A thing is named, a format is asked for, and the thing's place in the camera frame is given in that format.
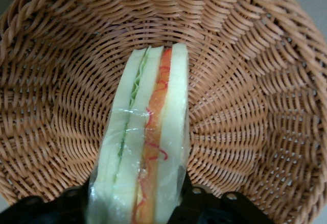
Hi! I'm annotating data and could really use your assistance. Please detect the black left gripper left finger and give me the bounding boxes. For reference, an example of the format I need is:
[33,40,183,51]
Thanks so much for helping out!
[0,187,90,224]

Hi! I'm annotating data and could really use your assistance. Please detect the round brown wicker basket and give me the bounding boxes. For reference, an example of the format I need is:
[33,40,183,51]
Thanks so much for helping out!
[0,0,327,224]

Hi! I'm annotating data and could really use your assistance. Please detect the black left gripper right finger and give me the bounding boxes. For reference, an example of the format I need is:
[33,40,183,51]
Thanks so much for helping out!
[178,167,270,224]

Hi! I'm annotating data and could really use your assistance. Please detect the triangle sandwich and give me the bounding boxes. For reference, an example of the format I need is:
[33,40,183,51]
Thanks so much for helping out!
[85,42,191,224]

